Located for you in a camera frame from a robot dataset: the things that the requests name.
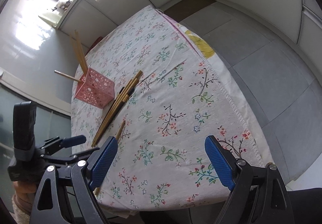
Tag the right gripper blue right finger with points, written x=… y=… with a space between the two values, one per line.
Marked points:
x=233 y=173

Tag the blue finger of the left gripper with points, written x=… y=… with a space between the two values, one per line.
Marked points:
x=72 y=141

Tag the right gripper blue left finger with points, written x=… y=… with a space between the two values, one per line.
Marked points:
x=89 y=174

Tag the wooden chopstick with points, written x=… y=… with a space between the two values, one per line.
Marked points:
x=118 y=105
x=73 y=43
x=115 y=108
x=120 y=130
x=110 y=115
x=67 y=76
x=80 y=53

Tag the black chopstick gold band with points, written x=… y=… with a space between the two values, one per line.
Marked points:
x=125 y=97
x=118 y=99

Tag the person's left hand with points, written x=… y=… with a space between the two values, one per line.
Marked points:
x=22 y=189

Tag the pink perforated utensil holder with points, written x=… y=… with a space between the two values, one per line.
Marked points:
x=95 y=89

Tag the floral tablecloth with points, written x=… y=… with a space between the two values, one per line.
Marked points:
x=185 y=94

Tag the dark floor mat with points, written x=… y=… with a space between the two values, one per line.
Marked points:
x=186 y=8

